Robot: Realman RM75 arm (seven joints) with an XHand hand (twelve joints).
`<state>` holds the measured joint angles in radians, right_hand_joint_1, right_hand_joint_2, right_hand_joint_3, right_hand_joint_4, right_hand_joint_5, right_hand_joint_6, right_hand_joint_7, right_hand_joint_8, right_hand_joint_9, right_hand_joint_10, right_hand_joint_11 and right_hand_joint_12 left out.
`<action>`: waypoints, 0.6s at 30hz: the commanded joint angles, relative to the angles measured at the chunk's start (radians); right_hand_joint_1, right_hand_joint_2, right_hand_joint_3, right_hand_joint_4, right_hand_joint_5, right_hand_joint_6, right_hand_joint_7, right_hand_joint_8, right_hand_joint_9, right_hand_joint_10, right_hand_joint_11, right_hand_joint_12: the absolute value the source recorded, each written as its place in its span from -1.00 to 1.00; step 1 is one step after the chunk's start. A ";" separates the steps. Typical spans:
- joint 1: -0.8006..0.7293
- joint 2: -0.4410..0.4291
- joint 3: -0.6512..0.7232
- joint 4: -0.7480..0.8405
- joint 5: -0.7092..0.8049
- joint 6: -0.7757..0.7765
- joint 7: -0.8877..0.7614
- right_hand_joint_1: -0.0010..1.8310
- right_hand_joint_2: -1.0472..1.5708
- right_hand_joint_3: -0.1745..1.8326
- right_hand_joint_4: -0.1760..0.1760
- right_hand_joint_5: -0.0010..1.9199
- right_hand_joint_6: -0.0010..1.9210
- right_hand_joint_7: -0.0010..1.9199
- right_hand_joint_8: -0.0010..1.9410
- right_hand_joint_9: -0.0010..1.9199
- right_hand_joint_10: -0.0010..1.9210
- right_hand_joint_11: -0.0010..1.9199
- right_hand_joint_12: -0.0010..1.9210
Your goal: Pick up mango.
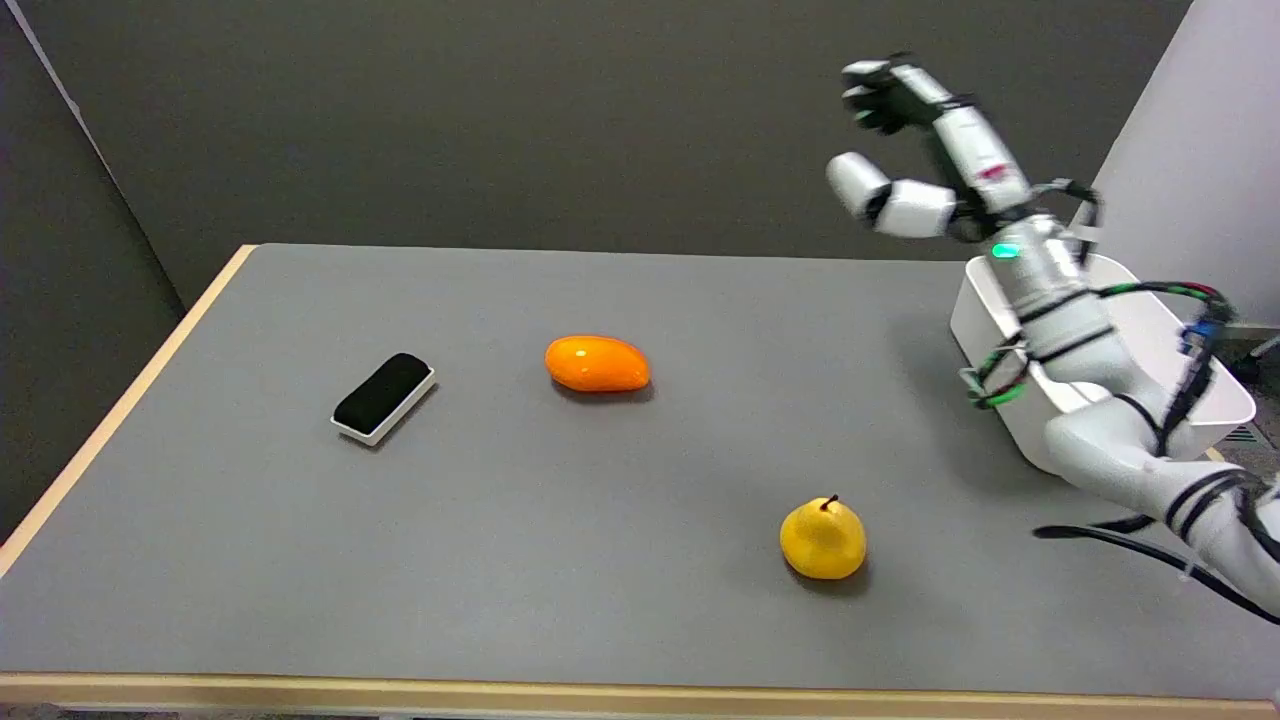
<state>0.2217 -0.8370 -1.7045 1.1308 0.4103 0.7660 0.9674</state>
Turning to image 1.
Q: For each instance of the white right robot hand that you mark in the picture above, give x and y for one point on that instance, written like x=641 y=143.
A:
x=975 y=150

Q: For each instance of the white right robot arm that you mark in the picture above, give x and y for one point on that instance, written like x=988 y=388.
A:
x=1080 y=330

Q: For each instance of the orange mango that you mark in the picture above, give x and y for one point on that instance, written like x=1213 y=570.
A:
x=597 y=363

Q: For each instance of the white plastic bin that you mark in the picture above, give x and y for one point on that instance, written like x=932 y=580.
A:
x=1150 y=330

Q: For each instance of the yellow pear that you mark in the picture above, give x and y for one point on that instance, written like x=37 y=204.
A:
x=823 y=540

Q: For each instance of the black and white eraser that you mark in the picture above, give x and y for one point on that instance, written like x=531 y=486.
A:
x=383 y=397

